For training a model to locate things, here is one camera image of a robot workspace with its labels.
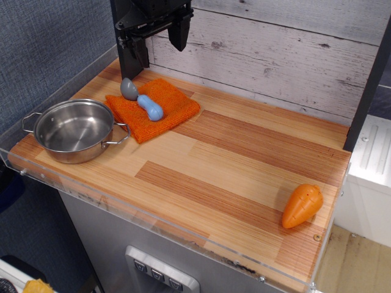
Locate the dark left shelf post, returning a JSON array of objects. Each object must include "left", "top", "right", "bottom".
[{"left": 110, "top": 0, "right": 143, "bottom": 80}]

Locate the yellow object at corner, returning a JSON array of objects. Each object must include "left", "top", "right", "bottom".
[{"left": 23, "top": 279, "right": 54, "bottom": 293}]

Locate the dark shelf post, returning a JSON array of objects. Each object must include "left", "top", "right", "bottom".
[
  {"left": 110, "top": 0, "right": 143, "bottom": 80},
  {"left": 343, "top": 19, "right": 390, "bottom": 152}
]

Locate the orange knitted rag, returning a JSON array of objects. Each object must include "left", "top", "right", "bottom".
[{"left": 104, "top": 78, "right": 200, "bottom": 143}]

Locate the orange toy carrot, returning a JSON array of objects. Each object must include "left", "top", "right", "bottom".
[{"left": 282, "top": 184, "right": 324, "bottom": 229}]

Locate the clear acrylic guard rail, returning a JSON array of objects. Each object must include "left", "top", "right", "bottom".
[{"left": 0, "top": 45, "right": 352, "bottom": 293}]

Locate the silver toy fridge cabinet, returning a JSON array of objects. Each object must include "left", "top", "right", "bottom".
[{"left": 60, "top": 192, "right": 313, "bottom": 292}]

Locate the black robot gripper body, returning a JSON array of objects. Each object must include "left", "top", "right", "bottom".
[{"left": 115, "top": 1, "right": 194, "bottom": 48}]

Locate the dark right shelf post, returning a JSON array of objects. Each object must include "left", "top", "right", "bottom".
[{"left": 343, "top": 19, "right": 390, "bottom": 152}]

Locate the white ribbed side box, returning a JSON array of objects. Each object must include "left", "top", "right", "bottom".
[{"left": 334, "top": 115, "right": 390, "bottom": 247}]

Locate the blue and grey toy spoon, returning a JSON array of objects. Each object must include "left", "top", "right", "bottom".
[{"left": 120, "top": 78, "right": 164, "bottom": 121}]

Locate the stainless steel pot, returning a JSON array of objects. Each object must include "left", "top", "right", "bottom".
[{"left": 21, "top": 99, "right": 131, "bottom": 164}]

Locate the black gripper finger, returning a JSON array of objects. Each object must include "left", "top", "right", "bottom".
[
  {"left": 127, "top": 37, "right": 150, "bottom": 68},
  {"left": 168, "top": 17, "right": 190, "bottom": 51}
]

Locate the silver dispenser button panel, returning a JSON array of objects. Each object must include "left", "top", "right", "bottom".
[{"left": 125, "top": 245, "right": 200, "bottom": 292}]

